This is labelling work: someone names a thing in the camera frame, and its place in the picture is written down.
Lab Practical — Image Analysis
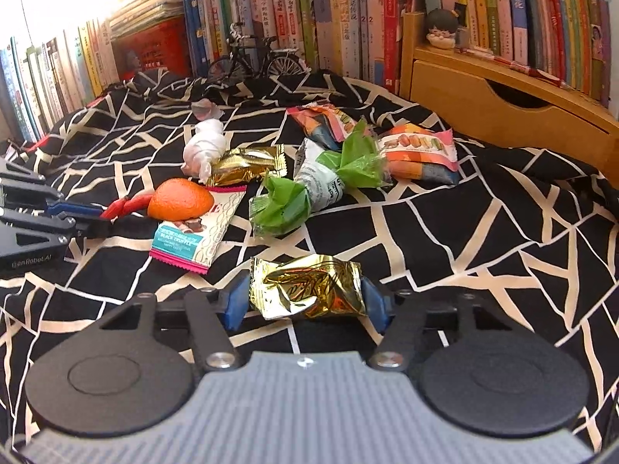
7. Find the black white patterned blanket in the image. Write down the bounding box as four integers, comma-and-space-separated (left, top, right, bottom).
0, 70, 619, 445

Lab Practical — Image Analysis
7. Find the row of thin pale books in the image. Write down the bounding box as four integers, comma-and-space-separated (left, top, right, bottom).
0, 17, 119, 143

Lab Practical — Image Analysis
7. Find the stack of horizontal books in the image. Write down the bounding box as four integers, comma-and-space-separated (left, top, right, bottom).
109, 0, 187, 39

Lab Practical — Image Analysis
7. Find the pink-edged chocolate packet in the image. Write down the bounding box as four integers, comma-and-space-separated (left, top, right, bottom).
149, 186, 247, 276

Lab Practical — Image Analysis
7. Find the row of tall paperback books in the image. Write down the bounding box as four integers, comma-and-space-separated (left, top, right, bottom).
179, 0, 421, 95

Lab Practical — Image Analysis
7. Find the tangerine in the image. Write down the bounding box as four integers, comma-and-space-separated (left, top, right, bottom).
146, 178, 215, 220

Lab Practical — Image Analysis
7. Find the orange macaron snack packet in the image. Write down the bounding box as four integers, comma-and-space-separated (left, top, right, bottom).
285, 103, 368, 153

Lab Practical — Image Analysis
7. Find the wooden drawer unit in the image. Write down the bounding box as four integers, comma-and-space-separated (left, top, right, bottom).
399, 10, 619, 189

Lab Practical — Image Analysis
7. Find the red snack stick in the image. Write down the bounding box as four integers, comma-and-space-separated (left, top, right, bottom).
101, 193, 156, 220

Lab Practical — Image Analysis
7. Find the row of colourful-spined books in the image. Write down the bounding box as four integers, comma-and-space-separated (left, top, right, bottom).
418, 0, 615, 107

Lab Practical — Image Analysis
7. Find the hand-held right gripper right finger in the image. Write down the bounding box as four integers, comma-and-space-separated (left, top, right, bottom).
360, 278, 516, 373

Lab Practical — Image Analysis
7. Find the pink-edged macaron snack packet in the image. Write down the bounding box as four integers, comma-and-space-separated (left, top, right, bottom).
376, 125, 460, 187

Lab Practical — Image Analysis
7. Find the gold snack wrapper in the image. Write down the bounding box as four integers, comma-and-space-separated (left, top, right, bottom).
205, 144, 287, 188

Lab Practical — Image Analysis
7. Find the small cartoon figurine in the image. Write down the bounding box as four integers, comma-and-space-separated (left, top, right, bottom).
424, 2, 470, 51

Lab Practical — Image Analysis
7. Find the gold foil wrapper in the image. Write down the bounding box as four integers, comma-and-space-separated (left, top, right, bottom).
249, 254, 368, 321

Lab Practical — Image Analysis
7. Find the white candy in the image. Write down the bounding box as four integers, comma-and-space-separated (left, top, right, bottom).
180, 118, 228, 182

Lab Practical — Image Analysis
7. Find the green white twisted wrapper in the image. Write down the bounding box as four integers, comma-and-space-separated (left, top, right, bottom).
249, 118, 395, 237

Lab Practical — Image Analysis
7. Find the black model bicycle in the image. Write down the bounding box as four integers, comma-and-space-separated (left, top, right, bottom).
208, 22, 310, 82

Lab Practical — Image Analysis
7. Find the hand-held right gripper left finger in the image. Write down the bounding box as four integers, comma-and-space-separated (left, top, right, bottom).
97, 271, 252, 373

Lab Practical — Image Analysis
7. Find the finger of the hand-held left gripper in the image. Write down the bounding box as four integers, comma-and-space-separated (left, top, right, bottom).
0, 156, 104, 218
0, 208, 113, 258

